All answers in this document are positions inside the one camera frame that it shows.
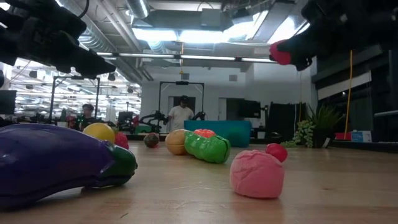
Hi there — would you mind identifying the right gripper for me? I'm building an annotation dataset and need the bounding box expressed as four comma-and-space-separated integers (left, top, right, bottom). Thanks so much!
277, 0, 352, 72

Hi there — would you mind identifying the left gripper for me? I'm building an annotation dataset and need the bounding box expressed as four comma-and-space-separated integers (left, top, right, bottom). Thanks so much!
0, 0, 116, 79

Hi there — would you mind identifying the red toy tomato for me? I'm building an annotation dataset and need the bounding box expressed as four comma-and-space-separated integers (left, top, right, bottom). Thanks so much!
269, 39, 292, 66

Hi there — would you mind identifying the yellow toy banana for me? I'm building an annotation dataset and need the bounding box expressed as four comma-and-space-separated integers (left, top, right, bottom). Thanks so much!
82, 122, 116, 144

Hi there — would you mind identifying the red toy strawberry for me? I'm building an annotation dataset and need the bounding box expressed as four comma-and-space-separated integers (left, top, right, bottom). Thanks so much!
113, 131, 130, 151

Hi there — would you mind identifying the red toy chili pepper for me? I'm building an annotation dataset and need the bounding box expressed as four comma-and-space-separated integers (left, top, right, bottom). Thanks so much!
143, 132, 160, 149

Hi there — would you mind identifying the red toy cherry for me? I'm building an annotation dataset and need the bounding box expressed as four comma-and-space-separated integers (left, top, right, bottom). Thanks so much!
265, 142, 289, 164

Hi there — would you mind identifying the tan toy potato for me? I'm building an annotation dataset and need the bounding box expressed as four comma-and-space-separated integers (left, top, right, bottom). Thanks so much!
164, 129, 190, 156

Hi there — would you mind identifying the green toy cucumber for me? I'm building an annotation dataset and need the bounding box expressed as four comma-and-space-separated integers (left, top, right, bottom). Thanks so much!
183, 131, 232, 165

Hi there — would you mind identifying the blue plastic tupperware container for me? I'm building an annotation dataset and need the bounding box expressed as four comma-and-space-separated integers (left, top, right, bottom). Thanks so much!
183, 120, 252, 148

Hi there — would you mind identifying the black office chair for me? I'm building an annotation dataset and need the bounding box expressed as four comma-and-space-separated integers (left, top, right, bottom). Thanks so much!
116, 111, 135, 133

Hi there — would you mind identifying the black panel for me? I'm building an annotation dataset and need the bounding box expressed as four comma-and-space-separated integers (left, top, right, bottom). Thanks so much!
267, 101, 307, 141

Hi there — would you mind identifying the potted artificial green plant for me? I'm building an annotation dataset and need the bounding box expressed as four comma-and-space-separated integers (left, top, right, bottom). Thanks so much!
279, 104, 346, 149

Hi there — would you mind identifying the black flat screen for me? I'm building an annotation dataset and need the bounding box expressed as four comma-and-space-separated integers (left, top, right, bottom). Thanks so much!
238, 99, 262, 119

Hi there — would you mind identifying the dark monitor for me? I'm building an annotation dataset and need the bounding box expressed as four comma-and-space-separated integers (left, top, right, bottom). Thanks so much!
0, 90, 17, 115

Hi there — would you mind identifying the linear ceiling light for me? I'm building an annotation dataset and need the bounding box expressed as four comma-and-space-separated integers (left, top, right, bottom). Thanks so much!
96, 52, 277, 63

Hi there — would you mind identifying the purple toy eggplant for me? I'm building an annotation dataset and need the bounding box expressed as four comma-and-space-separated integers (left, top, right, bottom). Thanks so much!
0, 123, 139, 210

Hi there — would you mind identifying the blue and white box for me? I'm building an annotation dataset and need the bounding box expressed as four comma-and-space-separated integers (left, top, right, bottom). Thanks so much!
351, 130, 373, 143

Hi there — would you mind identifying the pink toy peach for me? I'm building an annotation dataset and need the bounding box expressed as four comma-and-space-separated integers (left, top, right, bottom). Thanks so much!
229, 149, 285, 199

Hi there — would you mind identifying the black gantry frame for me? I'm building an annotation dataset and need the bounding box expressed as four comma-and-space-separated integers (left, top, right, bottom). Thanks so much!
158, 80, 205, 122
48, 75, 101, 124

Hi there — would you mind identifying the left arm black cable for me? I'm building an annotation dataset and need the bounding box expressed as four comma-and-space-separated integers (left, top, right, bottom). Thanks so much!
76, 0, 91, 19

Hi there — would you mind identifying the yellow hanging cable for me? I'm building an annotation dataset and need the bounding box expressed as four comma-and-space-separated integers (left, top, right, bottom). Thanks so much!
343, 49, 354, 140

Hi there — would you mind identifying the silver ceiling air duct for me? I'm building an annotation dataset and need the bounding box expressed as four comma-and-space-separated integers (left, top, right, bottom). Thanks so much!
126, 0, 150, 19

